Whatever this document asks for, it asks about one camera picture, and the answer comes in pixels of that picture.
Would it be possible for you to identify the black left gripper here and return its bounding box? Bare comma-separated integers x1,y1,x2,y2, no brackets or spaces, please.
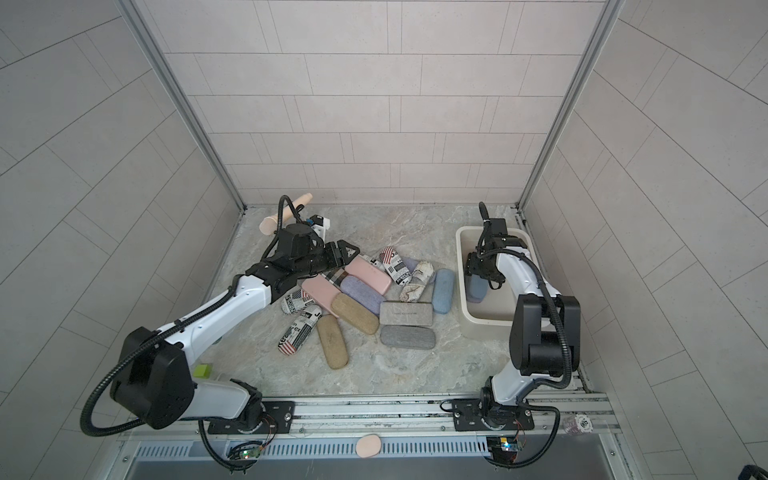
293,240,361,279

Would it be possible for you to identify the blue fabric glasses case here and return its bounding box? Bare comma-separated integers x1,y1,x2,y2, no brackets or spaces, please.
465,275,489,303

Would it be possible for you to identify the tan fabric glasses case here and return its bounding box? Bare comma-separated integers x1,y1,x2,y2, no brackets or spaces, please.
331,293,380,335

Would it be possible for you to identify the light grey rectangular glasses case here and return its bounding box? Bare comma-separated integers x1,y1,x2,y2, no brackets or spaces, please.
379,301,434,327

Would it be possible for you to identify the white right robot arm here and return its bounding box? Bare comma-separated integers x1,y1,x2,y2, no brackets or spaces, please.
465,216,581,423

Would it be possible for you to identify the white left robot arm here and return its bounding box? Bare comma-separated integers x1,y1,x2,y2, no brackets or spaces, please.
79,222,360,437

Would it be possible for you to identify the pink glasses case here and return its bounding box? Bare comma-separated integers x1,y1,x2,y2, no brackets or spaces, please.
301,275,341,317
345,254,392,296

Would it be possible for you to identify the brown plaid glasses case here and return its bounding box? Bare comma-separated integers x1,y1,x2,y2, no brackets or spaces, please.
323,268,348,289

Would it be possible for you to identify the map print glasses case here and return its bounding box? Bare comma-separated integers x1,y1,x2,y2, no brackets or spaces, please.
399,261,435,303

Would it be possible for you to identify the purple glasses case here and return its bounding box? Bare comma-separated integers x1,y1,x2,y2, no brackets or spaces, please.
340,275,385,316
402,257,419,273

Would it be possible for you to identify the dark grey glasses case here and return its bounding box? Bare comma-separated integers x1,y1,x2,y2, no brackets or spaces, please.
380,325,437,350

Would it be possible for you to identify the beige microphone head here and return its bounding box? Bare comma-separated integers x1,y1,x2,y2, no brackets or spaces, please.
259,193,313,235

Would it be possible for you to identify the black microphone stand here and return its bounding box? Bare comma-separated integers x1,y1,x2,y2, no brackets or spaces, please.
294,204,305,223

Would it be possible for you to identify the green small block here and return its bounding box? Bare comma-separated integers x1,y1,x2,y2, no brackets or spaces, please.
192,363,213,380

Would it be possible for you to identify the pink oval eraser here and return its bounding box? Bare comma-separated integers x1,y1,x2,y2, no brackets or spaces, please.
355,434,383,459

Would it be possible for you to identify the left circuit board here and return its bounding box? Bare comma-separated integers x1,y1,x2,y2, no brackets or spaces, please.
227,441,264,462

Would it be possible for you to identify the circuit board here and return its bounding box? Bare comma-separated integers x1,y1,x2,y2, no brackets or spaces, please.
227,441,264,462
486,437,521,463

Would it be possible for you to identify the right circuit board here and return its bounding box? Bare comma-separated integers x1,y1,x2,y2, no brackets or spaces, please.
486,437,521,463

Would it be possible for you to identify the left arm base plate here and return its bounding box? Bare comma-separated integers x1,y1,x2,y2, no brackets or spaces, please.
207,400,296,435

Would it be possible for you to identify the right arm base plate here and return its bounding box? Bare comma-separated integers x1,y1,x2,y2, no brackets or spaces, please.
441,398,535,432

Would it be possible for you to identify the aluminium rail frame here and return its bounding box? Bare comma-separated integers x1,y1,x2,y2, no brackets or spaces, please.
116,392,622,445

